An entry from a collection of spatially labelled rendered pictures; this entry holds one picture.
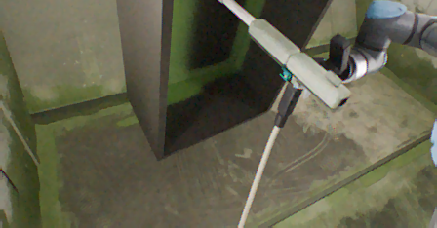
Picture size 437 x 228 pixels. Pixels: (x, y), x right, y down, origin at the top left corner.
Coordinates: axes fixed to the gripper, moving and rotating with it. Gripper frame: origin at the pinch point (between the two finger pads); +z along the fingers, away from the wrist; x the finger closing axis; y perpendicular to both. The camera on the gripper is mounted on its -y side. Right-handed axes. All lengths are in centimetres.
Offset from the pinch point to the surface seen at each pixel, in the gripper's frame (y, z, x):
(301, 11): 5, -39, 33
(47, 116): 111, 44, 116
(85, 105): 107, 24, 114
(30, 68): 86, 45, 131
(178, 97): 63, -7, 60
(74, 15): 62, 18, 143
